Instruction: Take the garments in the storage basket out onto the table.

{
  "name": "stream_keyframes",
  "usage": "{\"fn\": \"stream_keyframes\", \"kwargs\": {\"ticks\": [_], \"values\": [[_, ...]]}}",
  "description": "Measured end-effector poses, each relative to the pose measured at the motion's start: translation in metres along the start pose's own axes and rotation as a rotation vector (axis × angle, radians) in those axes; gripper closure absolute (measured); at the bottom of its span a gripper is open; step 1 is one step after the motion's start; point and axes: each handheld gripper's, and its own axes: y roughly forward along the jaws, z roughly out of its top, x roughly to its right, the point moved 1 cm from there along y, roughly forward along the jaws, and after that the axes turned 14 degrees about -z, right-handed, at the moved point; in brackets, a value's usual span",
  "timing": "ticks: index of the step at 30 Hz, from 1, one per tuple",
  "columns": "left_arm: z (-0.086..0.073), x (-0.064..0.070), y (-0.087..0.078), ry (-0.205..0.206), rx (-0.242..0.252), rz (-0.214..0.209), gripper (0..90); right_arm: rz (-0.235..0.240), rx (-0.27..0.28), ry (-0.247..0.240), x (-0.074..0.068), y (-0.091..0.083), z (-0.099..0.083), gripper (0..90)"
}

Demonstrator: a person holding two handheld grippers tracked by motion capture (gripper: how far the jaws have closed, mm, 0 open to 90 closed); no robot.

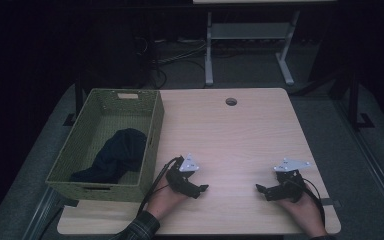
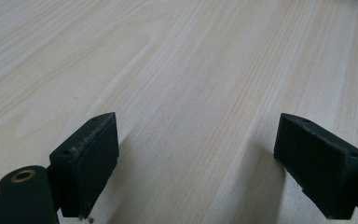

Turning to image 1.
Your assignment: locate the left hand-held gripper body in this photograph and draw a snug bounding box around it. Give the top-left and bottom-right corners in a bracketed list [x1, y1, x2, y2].
[165, 153, 200, 198]

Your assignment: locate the white metal stand frame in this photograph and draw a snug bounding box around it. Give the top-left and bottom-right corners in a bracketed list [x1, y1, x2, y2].
[204, 11, 301, 87]

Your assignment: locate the blue shirt with white print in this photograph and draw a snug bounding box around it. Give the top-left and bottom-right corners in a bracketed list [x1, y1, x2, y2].
[69, 128, 148, 184]

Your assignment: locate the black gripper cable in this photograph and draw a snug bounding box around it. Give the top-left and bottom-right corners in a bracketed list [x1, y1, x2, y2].
[301, 178, 327, 228]
[136, 155, 183, 216]

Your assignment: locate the person's left hand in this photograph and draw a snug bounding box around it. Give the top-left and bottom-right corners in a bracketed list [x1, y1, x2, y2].
[146, 179, 188, 221]

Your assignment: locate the bundle of floor cables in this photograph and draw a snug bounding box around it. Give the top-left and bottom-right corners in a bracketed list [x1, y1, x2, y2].
[136, 36, 208, 89]

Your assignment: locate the aluminium floor rail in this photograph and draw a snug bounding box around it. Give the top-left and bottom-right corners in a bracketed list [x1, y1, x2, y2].
[23, 186, 79, 240]
[333, 99, 384, 231]

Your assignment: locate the black metal post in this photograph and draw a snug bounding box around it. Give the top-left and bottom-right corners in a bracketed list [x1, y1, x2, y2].
[348, 71, 375, 130]

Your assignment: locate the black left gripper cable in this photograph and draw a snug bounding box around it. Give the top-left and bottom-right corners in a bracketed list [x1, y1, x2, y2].
[136, 155, 183, 216]

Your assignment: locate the person's right hand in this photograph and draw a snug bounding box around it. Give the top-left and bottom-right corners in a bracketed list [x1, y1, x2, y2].
[276, 192, 328, 238]

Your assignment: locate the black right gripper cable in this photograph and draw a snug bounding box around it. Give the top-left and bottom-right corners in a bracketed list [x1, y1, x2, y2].
[301, 178, 327, 228]

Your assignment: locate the green woven basket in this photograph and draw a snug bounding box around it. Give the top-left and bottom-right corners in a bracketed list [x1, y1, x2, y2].
[45, 88, 165, 203]

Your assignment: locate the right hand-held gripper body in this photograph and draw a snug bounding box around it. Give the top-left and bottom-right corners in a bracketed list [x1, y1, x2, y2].
[266, 158, 312, 204]

